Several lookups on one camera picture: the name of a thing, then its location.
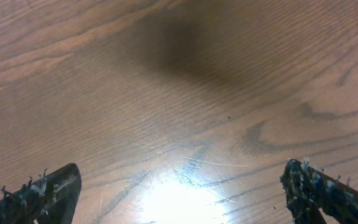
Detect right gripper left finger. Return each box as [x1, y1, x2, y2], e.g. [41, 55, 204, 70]
[0, 163, 82, 224]

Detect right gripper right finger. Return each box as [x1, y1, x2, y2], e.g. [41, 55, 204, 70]
[280, 159, 358, 223]

